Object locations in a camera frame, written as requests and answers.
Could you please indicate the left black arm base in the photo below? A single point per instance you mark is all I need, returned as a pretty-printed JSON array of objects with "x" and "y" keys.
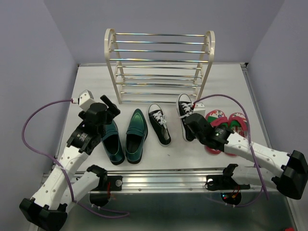
[{"x": 101, "y": 195}]

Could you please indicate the green loafer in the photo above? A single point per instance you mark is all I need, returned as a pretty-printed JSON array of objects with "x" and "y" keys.
[
  {"x": 135, "y": 137},
  {"x": 112, "y": 144}
]

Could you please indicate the left green loafer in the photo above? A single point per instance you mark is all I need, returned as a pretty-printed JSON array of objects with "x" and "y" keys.
[{"x": 112, "y": 144}]

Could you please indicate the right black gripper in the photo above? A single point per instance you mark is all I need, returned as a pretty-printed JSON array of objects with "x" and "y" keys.
[{"x": 189, "y": 134}]

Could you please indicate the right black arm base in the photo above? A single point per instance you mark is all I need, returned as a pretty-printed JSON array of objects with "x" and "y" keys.
[{"x": 230, "y": 191}]

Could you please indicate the pink kids sandal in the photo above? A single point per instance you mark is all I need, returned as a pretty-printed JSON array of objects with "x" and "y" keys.
[
  {"x": 237, "y": 123},
  {"x": 216, "y": 118}
]

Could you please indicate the black sneaker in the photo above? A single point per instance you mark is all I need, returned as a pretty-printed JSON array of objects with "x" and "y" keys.
[
  {"x": 184, "y": 108},
  {"x": 159, "y": 124}
]

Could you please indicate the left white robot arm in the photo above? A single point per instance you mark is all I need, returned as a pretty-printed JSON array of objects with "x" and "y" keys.
[{"x": 48, "y": 208}]

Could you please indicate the right green loafer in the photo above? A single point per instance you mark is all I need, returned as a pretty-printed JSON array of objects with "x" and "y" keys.
[{"x": 135, "y": 137}]

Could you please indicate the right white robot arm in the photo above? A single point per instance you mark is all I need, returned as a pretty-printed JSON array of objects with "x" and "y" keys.
[{"x": 286, "y": 172}]

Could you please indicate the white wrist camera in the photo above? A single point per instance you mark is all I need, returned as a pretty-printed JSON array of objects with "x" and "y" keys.
[
  {"x": 85, "y": 100},
  {"x": 199, "y": 108}
]

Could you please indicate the aluminium mounting rail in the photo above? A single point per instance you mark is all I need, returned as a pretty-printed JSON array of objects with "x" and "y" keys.
[{"x": 152, "y": 181}]

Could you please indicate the cream and chrome shoe shelf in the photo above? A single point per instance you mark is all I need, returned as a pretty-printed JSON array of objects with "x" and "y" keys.
[{"x": 156, "y": 68}]

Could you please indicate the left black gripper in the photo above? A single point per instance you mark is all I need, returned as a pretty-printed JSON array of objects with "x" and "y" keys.
[{"x": 113, "y": 110}]

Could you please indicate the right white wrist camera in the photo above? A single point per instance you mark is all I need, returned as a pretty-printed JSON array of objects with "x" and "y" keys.
[{"x": 199, "y": 108}]

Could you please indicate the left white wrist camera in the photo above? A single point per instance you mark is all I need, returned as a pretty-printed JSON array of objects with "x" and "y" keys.
[{"x": 85, "y": 100}]

